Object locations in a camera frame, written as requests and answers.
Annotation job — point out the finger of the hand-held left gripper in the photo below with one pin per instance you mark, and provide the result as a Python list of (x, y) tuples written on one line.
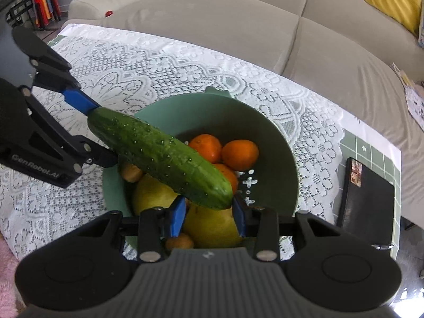
[(79, 101), (96, 154)]

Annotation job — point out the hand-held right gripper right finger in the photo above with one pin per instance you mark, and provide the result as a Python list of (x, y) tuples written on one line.
[(239, 218)]

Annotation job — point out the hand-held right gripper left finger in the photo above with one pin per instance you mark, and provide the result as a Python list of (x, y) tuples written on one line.
[(177, 218)]

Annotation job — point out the small brown longan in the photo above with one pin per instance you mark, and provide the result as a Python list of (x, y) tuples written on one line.
[(131, 173), (179, 242)]

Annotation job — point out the yellow-green pear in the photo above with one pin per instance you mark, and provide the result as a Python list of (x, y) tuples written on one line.
[(212, 229), (150, 194)]

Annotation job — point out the orange mandarin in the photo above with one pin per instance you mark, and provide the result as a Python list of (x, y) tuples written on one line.
[(230, 176), (205, 147), (240, 155)]

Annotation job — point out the green cucumber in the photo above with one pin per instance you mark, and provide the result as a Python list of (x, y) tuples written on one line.
[(159, 154)]

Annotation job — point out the green colander bowl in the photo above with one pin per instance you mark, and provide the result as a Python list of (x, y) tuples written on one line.
[(198, 112)]

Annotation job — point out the white lace tablecloth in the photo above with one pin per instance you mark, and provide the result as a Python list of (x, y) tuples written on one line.
[(165, 63)]

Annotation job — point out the stack of coloured stools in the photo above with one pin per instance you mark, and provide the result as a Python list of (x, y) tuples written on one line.
[(46, 6)]

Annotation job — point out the pink fluffy rug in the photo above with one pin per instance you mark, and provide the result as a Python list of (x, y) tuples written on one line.
[(7, 278)]

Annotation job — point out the green checked table mat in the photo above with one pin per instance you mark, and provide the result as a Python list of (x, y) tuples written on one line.
[(367, 149)]

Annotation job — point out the beige sofa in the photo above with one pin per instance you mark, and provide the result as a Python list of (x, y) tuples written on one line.
[(232, 16)]

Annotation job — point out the white printed paper sheet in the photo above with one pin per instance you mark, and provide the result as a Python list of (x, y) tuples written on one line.
[(416, 104)]

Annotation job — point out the yellow booklet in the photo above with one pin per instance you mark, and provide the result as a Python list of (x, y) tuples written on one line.
[(402, 74)]

